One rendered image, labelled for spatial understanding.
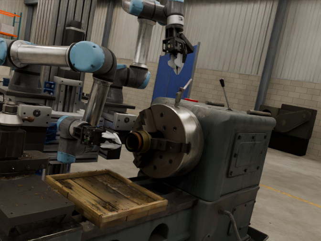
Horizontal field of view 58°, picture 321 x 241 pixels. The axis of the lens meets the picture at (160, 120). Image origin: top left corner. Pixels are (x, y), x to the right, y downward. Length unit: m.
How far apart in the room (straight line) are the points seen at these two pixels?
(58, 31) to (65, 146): 0.75
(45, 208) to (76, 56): 0.61
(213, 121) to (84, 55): 0.58
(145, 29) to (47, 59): 0.72
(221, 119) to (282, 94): 10.32
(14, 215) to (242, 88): 11.60
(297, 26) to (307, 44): 0.78
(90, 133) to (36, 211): 0.40
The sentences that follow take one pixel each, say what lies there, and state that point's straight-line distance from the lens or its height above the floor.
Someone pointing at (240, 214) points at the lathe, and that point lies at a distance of 1.67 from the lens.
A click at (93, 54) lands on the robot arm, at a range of 1.15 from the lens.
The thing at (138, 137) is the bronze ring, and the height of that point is 1.10.
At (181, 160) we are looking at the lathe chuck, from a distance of 1.15.
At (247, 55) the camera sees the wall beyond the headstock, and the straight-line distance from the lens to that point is 12.30.
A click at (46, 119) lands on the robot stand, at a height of 1.06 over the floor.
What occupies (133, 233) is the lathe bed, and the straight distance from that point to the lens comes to 1.09.
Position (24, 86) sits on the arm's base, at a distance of 1.51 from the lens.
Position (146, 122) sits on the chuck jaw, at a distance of 1.20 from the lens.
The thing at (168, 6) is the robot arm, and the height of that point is 1.66.
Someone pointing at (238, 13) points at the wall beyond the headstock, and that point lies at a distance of 12.97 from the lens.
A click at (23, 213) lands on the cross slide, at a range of 0.75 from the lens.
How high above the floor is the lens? 1.31
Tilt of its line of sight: 7 degrees down
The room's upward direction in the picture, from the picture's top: 11 degrees clockwise
